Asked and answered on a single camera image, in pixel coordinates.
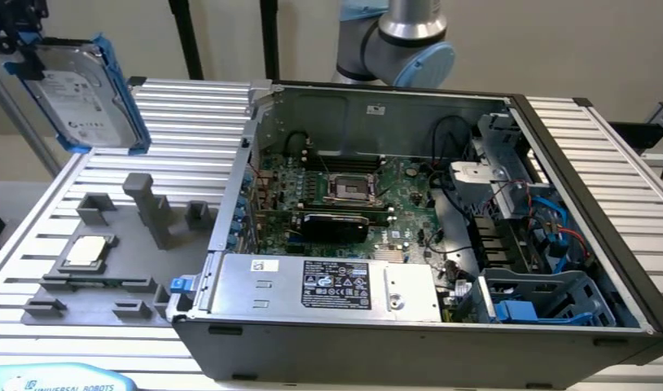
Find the blue case latch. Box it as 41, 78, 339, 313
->
168, 275, 196, 295

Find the hard disk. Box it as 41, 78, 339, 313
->
3, 33, 152, 156

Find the grey parts rack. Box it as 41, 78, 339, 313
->
20, 172, 225, 327

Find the blue wire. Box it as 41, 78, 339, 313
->
531, 195, 584, 282

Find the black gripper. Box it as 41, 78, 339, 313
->
0, 0, 45, 81

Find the short black looped cable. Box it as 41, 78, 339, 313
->
285, 130, 312, 160

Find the open black PC case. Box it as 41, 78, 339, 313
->
165, 78, 663, 384

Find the silver power supply unit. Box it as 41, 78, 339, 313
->
203, 253, 448, 323

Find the long black looped cable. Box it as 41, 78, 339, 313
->
430, 114, 475, 165

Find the black stand pole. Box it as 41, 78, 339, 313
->
259, 0, 283, 81
167, 0, 205, 81

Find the black RAM slot bank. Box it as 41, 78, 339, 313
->
315, 152, 384, 172

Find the grey blue disk bay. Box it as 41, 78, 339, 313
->
474, 267, 619, 327

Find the black box on bracket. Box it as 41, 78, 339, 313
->
607, 120, 663, 155

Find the red wire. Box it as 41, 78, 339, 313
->
558, 226, 590, 268

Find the green motherboard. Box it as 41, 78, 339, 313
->
244, 153, 478, 279

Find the silver CPU chip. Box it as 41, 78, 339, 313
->
57, 234, 116, 274

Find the CPU socket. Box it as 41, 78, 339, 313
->
320, 172, 383, 205

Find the silver drive cage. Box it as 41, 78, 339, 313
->
448, 112, 554, 222

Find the black graphics card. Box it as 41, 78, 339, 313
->
291, 210, 373, 246

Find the light blue robot joint cap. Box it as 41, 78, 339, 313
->
0, 361, 137, 391

